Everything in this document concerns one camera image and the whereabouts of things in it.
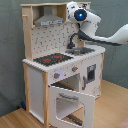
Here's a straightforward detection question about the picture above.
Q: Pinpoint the white toy oven door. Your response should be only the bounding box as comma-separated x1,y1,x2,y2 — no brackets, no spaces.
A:
49,86,95,128

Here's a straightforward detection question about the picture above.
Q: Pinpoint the wooden toy kitchen playset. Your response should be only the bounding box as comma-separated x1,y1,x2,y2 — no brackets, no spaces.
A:
22,3,105,128

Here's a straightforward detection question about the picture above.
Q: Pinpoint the right grey stove knob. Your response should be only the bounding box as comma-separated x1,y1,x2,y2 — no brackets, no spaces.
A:
72,66,78,72

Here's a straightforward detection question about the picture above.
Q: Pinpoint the grey stove knob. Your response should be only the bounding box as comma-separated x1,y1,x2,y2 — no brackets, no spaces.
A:
72,66,78,72
54,72,61,79

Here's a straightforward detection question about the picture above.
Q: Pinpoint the left grey stove knob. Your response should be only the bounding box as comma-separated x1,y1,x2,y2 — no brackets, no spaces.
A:
54,72,61,79

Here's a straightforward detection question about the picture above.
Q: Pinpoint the black toy stovetop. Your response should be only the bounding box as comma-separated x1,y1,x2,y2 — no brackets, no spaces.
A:
34,53,71,66

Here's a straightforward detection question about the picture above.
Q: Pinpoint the grey toy sink basin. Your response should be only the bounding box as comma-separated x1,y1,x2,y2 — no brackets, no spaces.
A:
65,47,95,55

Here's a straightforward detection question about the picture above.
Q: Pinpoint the black toy faucet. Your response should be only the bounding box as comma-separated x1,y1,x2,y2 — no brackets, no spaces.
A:
67,33,79,49

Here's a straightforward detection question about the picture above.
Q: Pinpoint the white fridge cabinet door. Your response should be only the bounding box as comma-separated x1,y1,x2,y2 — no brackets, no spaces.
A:
82,55,102,98

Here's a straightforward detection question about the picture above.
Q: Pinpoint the grey toy range hood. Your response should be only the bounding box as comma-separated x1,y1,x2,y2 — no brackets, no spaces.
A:
35,5,64,27

